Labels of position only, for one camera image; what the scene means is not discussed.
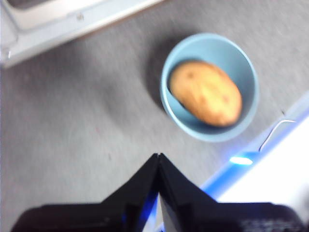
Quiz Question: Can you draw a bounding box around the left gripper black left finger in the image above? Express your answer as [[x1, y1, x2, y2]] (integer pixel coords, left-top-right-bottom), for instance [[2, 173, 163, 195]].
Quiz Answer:
[[11, 153, 160, 232]]

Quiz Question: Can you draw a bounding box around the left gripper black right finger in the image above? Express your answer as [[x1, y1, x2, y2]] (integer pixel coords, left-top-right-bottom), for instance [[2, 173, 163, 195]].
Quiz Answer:
[[158, 152, 307, 232]]

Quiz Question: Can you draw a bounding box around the brown potato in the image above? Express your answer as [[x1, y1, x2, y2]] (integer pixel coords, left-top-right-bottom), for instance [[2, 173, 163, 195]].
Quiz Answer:
[[169, 60, 243, 128]]

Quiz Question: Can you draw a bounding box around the blue ribbed bowl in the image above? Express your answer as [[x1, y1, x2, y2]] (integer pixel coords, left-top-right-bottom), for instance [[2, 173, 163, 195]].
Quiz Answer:
[[159, 32, 260, 143]]

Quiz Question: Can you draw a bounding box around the oven door with beige handle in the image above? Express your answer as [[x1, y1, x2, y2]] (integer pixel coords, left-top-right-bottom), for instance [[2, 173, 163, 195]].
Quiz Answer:
[[0, 0, 167, 70]]

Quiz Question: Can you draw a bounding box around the cream Toshiba toaster oven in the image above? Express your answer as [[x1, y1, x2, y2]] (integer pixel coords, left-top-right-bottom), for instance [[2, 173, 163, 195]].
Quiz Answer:
[[0, 0, 167, 70]]

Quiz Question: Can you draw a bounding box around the white stand with blue light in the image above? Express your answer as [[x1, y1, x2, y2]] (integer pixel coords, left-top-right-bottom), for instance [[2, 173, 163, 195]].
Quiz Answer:
[[200, 90, 309, 205]]

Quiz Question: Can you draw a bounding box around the thin grey wire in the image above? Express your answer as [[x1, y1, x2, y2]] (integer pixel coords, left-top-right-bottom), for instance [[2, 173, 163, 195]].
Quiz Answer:
[[258, 119, 297, 152]]

